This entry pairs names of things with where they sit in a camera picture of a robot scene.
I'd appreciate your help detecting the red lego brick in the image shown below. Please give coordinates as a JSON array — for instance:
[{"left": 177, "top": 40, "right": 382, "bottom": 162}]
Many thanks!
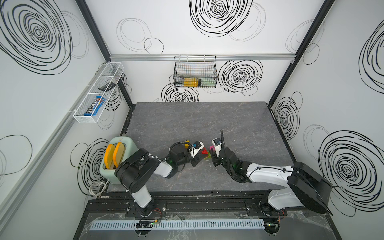
[{"left": 202, "top": 148, "right": 209, "bottom": 155}]

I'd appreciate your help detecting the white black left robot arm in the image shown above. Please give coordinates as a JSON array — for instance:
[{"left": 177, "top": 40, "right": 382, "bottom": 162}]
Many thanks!
[{"left": 115, "top": 141, "right": 209, "bottom": 210}]

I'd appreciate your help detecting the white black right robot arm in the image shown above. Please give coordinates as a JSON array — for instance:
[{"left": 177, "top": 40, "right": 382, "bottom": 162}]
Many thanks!
[{"left": 210, "top": 136, "right": 332, "bottom": 214}]

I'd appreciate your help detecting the yellow toast slice right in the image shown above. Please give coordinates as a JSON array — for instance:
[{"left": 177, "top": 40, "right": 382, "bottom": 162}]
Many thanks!
[{"left": 113, "top": 142, "right": 126, "bottom": 168}]

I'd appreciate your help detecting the yellow toast slice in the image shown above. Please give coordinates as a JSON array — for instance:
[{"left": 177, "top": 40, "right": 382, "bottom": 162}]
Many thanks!
[
  {"left": 104, "top": 144, "right": 116, "bottom": 169},
  {"left": 113, "top": 142, "right": 126, "bottom": 168}
]

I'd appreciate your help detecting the mint green toaster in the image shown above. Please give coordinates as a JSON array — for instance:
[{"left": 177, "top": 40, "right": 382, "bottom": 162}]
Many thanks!
[{"left": 100, "top": 137, "right": 138, "bottom": 185}]

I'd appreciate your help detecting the yellow toast slice left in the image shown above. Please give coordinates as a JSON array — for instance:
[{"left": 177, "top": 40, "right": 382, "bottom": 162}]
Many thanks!
[{"left": 104, "top": 144, "right": 116, "bottom": 169}]

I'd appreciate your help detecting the green item in basket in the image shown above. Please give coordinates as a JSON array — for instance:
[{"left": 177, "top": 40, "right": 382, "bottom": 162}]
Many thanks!
[{"left": 201, "top": 77, "right": 217, "bottom": 88}]

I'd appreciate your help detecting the black remote control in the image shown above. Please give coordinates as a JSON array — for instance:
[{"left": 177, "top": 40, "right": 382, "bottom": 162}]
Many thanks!
[{"left": 98, "top": 82, "right": 117, "bottom": 92}]

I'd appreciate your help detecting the blue candy packet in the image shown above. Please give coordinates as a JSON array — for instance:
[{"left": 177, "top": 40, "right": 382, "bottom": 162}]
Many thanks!
[{"left": 84, "top": 96, "right": 105, "bottom": 116}]

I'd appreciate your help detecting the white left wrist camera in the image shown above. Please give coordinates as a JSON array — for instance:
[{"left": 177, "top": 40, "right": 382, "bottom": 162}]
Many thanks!
[{"left": 190, "top": 141, "right": 204, "bottom": 158}]

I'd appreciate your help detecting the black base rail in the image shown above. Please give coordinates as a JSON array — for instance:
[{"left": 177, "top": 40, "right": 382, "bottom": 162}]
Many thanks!
[{"left": 86, "top": 191, "right": 326, "bottom": 218}]

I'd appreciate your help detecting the white slotted cable duct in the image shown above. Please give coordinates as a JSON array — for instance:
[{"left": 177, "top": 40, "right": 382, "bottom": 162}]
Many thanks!
[{"left": 90, "top": 219, "right": 265, "bottom": 231}]

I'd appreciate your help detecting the black wire wall basket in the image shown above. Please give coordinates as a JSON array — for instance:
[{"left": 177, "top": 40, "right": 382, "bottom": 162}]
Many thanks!
[{"left": 173, "top": 60, "right": 218, "bottom": 88}]

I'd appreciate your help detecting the white wire shelf basket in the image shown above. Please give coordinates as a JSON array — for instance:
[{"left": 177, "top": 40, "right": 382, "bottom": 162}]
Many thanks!
[{"left": 73, "top": 62, "right": 124, "bottom": 124}]

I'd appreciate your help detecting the aluminium wall rail back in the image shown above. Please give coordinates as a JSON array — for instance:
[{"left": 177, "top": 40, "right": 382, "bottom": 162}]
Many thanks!
[{"left": 110, "top": 54, "right": 296, "bottom": 62}]

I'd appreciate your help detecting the aluminium wall rail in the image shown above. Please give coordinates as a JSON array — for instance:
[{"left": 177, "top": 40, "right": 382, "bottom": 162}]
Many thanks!
[
  {"left": 0, "top": 64, "right": 106, "bottom": 223},
  {"left": 110, "top": 54, "right": 296, "bottom": 62}
]

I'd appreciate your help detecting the black corner frame post left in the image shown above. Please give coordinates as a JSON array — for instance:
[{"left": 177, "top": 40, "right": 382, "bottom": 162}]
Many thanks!
[{"left": 75, "top": 0, "right": 136, "bottom": 111}]

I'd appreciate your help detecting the black corner frame post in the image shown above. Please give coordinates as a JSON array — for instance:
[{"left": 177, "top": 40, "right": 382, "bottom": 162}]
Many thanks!
[
  {"left": 268, "top": 0, "right": 335, "bottom": 107},
  {"left": 75, "top": 0, "right": 136, "bottom": 111}
]

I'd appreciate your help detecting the aluminium wall rail left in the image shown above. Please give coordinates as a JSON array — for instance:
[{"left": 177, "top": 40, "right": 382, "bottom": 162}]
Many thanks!
[{"left": 0, "top": 64, "right": 106, "bottom": 223}]

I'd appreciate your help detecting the black corner frame post right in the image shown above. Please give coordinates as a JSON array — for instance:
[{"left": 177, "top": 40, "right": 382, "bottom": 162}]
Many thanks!
[{"left": 268, "top": 0, "right": 335, "bottom": 107}]

